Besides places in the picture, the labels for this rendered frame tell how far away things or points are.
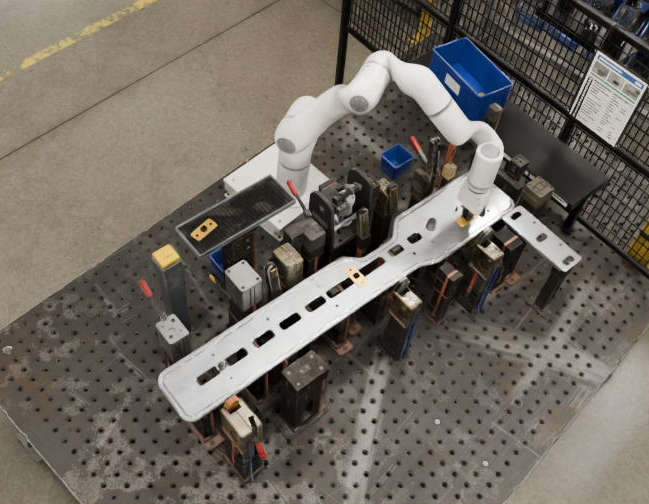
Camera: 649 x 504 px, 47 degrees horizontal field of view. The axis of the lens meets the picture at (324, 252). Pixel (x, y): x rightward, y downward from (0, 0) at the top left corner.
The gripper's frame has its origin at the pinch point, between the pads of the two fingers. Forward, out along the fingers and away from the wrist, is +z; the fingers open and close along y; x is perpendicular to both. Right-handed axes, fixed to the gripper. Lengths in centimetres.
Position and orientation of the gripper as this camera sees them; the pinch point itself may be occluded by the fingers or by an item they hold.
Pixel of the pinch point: (468, 213)
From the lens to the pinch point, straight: 260.3
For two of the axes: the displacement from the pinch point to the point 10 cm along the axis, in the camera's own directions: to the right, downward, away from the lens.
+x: 7.7, -4.9, 4.0
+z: -0.6, 5.7, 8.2
